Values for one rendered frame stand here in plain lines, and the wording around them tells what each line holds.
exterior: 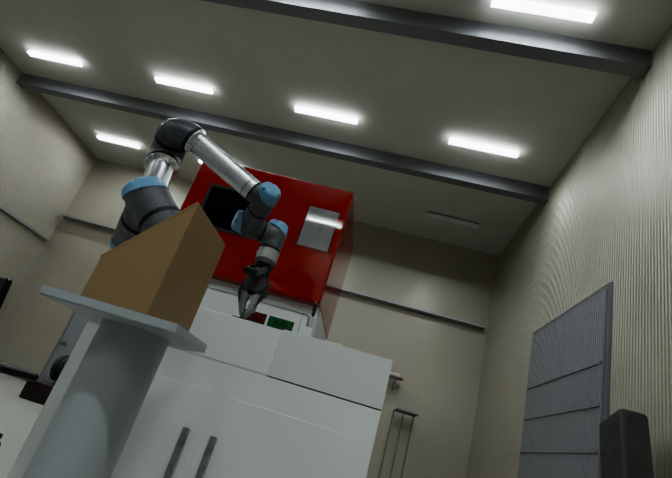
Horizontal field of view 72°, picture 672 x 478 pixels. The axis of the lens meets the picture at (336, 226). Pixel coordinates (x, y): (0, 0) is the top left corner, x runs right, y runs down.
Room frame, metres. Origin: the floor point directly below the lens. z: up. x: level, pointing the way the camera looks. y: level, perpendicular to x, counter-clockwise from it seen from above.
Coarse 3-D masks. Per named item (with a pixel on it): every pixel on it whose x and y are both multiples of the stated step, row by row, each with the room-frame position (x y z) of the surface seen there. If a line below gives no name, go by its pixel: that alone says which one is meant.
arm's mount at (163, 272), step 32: (160, 224) 1.02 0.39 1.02; (192, 224) 1.03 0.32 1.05; (128, 256) 1.03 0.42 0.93; (160, 256) 1.02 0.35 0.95; (192, 256) 1.10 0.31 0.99; (96, 288) 1.04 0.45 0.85; (128, 288) 1.02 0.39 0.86; (160, 288) 1.02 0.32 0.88; (192, 288) 1.17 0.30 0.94; (192, 320) 1.25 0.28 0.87
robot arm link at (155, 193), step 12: (132, 180) 1.14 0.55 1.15; (144, 180) 1.13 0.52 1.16; (156, 180) 1.15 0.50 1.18; (132, 192) 1.14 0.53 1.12; (144, 192) 1.13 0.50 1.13; (156, 192) 1.13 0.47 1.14; (168, 192) 1.16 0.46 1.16; (132, 204) 1.14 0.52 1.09; (144, 204) 1.12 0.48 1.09; (156, 204) 1.12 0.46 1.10; (168, 204) 1.13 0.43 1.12; (132, 216) 1.16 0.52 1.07; (132, 228) 1.20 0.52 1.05
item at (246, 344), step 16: (208, 320) 1.50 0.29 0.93; (224, 320) 1.50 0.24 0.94; (240, 320) 1.49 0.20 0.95; (208, 336) 1.50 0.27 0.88; (224, 336) 1.49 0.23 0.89; (240, 336) 1.49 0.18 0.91; (256, 336) 1.48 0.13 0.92; (272, 336) 1.47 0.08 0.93; (192, 352) 1.51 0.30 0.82; (208, 352) 1.50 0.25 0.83; (224, 352) 1.49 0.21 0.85; (240, 352) 1.48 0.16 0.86; (256, 352) 1.48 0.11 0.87; (272, 352) 1.47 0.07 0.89; (256, 368) 1.47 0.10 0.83
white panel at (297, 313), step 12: (216, 288) 2.16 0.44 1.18; (228, 288) 2.15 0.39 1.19; (204, 300) 2.17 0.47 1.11; (216, 300) 2.16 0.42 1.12; (228, 300) 2.15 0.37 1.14; (264, 300) 2.12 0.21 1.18; (276, 300) 2.12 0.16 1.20; (288, 300) 2.11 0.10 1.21; (228, 312) 2.15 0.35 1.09; (264, 312) 2.12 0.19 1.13; (276, 312) 2.11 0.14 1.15; (288, 312) 2.10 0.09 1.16; (300, 312) 2.10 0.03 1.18; (264, 324) 2.12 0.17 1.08; (300, 324) 2.09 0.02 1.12
